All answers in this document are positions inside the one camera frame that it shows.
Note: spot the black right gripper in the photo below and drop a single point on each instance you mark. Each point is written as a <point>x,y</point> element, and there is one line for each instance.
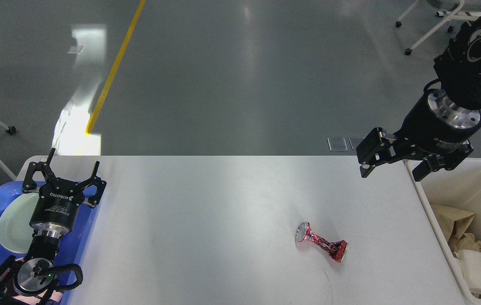
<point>435,124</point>

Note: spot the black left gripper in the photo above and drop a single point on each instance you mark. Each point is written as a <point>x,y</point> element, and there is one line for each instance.
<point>60,200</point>

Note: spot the light green plate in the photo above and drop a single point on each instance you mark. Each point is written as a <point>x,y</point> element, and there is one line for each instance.
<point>15,231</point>

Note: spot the red snack wrapper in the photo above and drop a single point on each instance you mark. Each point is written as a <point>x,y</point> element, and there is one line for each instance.
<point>336,250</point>

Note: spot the white paper cup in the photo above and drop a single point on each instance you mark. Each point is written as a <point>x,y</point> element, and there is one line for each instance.
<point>470,263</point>

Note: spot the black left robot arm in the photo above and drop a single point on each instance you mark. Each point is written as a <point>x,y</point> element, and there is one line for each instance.
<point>37,276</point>

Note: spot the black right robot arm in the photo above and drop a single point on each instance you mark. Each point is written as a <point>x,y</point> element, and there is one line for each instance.
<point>458,68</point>

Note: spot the floor socket cover right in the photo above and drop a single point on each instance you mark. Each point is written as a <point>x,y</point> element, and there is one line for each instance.
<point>355,142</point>

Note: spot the floor socket cover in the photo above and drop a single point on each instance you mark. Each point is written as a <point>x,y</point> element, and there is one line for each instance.
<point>355,142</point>
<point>338,145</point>

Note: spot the floor socket cover left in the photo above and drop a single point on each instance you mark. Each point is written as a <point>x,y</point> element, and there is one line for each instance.
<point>338,145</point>

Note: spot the brown paper in bin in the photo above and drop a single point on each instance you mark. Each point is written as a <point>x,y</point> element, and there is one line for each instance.
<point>452,221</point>

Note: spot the white office chair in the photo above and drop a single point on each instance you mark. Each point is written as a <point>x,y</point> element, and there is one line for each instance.
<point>447,12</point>

